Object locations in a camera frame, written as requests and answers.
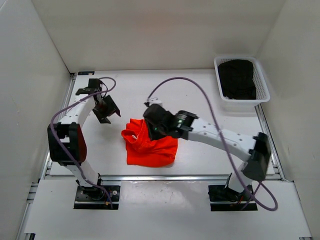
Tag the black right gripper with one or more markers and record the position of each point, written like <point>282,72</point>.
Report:
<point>153,135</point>

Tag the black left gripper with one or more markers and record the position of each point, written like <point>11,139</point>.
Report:
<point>102,117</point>

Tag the orange shorts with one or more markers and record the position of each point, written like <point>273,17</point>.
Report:
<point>141,151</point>

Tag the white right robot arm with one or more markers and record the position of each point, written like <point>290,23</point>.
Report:
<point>254,151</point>

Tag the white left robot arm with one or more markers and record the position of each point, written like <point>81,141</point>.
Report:
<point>66,141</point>

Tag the black folded shorts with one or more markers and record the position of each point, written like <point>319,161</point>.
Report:
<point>236,79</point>

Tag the blue label sticker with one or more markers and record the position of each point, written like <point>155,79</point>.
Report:
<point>86,73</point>

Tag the white plastic basket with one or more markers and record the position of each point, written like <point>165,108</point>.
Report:
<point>242,105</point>

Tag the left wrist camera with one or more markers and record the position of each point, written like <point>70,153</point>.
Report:
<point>94,85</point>

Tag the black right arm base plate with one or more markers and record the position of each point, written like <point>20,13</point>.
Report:
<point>223,199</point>

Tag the aluminium table edge rail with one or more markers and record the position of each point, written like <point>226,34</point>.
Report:
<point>273,177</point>

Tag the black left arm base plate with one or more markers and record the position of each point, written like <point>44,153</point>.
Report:
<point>90,198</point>

